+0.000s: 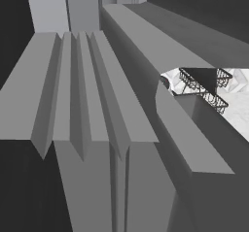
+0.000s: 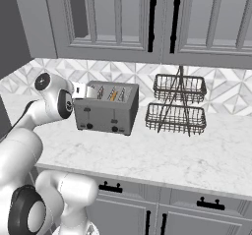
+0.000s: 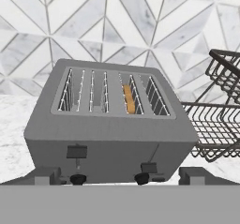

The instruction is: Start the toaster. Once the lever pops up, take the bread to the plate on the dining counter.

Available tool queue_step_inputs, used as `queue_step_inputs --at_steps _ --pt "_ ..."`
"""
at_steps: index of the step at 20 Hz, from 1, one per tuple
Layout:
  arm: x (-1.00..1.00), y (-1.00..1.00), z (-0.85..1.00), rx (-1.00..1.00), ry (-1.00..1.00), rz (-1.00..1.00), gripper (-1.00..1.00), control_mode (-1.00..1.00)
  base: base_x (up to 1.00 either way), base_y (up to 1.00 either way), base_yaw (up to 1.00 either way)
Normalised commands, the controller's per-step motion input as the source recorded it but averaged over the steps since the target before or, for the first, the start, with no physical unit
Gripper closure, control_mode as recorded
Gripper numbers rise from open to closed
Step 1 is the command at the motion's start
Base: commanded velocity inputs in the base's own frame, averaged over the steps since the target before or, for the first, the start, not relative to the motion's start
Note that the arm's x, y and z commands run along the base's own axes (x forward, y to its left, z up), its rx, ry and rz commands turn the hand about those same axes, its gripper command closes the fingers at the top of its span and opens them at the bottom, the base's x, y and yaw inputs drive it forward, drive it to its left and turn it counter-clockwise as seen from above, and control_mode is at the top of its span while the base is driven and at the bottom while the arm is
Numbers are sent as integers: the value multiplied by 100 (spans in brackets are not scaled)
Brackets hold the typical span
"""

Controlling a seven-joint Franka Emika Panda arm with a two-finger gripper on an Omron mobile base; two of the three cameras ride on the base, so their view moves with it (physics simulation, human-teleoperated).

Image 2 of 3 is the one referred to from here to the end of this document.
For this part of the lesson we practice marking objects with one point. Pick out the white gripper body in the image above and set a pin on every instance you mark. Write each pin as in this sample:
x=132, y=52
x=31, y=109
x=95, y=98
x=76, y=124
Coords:
x=90, y=92

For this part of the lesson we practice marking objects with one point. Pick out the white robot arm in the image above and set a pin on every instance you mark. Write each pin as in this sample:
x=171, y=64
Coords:
x=19, y=153

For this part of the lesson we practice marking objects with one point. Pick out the dark toaster lever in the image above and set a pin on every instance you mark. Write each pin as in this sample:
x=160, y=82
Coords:
x=87, y=109
x=113, y=121

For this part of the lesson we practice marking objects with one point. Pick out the orange bread slice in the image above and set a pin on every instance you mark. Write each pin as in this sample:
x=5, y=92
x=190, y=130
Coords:
x=113, y=95

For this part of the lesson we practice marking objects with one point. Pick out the grey four-slot toaster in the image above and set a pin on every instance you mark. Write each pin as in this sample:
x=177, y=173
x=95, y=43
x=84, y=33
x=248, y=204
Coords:
x=108, y=114

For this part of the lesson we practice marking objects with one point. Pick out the black toaster knob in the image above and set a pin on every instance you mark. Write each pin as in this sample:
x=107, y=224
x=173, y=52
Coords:
x=89, y=126
x=114, y=129

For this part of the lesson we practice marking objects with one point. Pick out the grey drawer front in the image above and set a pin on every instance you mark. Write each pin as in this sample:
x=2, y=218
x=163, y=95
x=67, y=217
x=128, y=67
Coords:
x=236, y=204
x=138, y=188

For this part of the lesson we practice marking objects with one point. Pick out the grey base cupboard door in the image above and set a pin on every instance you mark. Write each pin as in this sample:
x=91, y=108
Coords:
x=203, y=224
x=121, y=217

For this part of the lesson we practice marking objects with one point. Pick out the grey wall cupboard door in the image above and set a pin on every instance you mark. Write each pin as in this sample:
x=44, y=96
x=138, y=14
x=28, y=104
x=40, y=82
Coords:
x=213, y=19
x=105, y=16

